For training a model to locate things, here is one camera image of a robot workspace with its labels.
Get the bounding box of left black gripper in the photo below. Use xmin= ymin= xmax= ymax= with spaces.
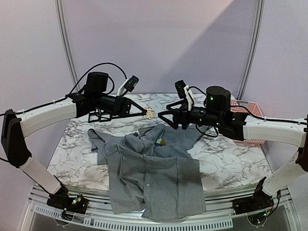
xmin=94 ymin=92 xmax=147 ymax=117

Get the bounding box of landscape round brooch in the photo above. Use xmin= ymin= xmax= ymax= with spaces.
xmin=156 ymin=138 xmax=166 ymax=146

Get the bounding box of grey button shirt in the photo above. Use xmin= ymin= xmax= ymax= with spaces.
xmin=88 ymin=124 xmax=206 ymax=221

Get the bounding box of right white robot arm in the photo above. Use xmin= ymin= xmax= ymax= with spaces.
xmin=158 ymin=101 xmax=308 ymax=210

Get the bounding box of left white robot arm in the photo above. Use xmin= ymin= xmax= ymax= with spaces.
xmin=1 ymin=93 xmax=147 ymax=209

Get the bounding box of black display box middle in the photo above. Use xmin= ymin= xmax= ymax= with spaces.
xmin=99 ymin=111 xmax=113 ymax=122

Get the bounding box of pink plastic basket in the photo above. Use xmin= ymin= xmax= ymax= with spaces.
xmin=228 ymin=99 xmax=267 ymax=147

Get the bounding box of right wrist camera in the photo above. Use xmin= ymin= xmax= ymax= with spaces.
xmin=175 ymin=80 xmax=194 ymax=111

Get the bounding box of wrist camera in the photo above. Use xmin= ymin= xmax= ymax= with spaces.
xmin=116 ymin=76 xmax=139 ymax=96
xmin=175 ymin=80 xmax=194 ymax=111

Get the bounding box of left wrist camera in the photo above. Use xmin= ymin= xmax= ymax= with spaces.
xmin=116 ymin=76 xmax=139 ymax=96

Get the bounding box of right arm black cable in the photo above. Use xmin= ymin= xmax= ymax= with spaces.
xmin=187 ymin=86 xmax=308 ymax=126

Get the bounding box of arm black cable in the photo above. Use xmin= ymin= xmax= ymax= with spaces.
xmin=0 ymin=62 xmax=128 ymax=167
xmin=187 ymin=86 xmax=308 ymax=126

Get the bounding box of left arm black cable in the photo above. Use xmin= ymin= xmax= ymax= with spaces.
xmin=0 ymin=62 xmax=128 ymax=167

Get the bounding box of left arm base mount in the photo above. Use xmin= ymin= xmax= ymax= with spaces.
xmin=47 ymin=191 xmax=89 ymax=214

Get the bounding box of left wall aluminium post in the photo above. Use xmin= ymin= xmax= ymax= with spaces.
xmin=55 ymin=0 xmax=80 ymax=90

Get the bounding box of wall aluminium post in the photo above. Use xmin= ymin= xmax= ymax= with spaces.
xmin=236 ymin=0 xmax=264 ymax=100
xmin=55 ymin=0 xmax=80 ymax=90

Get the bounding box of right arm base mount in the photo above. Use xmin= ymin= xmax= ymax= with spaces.
xmin=232 ymin=195 xmax=274 ymax=215

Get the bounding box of right wall aluminium post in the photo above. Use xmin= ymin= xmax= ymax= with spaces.
xmin=236 ymin=0 xmax=264 ymax=100

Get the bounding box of aluminium front rail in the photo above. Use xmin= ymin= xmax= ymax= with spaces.
xmin=20 ymin=185 xmax=303 ymax=231

